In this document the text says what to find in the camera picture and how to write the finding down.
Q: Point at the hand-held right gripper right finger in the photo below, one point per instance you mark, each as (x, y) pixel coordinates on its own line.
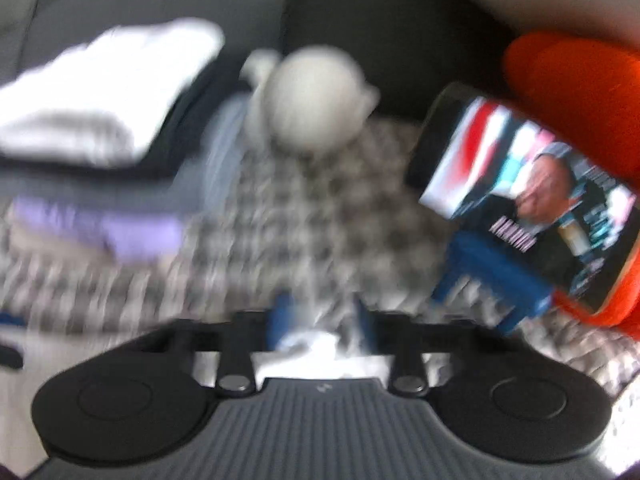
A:
(367, 327)

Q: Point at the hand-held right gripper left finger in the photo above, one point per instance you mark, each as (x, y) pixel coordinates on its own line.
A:
(281, 325)

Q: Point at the white cotton garment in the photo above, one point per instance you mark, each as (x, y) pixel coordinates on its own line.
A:
(310, 350)

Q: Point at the folded grey-blue clothes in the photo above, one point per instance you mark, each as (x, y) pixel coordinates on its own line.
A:
(220, 155)

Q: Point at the folded purple clothes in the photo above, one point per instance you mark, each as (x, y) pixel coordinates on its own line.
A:
(110, 230)

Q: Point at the folded white clothes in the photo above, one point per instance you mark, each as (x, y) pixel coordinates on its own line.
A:
(100, 90)

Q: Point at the grey checked quilted blanket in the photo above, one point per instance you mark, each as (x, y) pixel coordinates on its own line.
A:
(320, 220)

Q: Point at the blue stool-shaped phone stand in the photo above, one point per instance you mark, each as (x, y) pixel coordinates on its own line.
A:
(490, 270)

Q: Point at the smartphone playing video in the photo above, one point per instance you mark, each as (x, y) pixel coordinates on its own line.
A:
(530, 195)

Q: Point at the white round plush toy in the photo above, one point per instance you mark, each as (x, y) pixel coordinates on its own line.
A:
(310, 95)

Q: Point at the dark grey sofa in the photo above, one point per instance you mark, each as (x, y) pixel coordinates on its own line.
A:
(400, 20)

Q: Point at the orange flower-shaped cushion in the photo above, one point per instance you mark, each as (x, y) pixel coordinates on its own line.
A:
(575, 85)

